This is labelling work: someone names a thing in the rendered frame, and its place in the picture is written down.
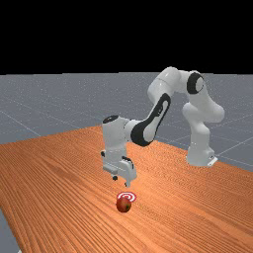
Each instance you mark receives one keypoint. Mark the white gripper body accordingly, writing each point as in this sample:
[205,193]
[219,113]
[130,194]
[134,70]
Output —
[122,168]

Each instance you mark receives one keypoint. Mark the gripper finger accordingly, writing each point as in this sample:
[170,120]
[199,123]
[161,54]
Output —
[115,178]
[128,183]

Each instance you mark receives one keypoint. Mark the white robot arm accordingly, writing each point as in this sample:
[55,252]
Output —
[197,108]

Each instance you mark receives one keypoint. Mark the red apple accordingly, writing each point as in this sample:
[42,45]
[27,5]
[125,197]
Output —
[124,205]

